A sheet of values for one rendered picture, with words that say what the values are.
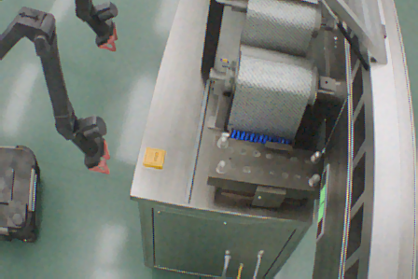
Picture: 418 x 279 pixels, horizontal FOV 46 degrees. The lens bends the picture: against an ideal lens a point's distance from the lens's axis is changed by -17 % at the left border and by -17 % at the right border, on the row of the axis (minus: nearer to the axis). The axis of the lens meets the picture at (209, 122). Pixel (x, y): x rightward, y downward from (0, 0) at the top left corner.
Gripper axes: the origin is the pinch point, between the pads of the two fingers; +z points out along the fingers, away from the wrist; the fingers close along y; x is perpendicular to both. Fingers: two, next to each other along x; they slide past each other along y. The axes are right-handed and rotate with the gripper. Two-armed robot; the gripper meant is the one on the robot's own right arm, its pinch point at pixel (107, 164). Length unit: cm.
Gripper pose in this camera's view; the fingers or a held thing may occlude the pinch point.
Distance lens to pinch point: 184.6
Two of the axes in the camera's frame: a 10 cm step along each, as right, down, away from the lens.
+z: 4.4, 5.6, 7.0
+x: -9.0, 3.2, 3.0
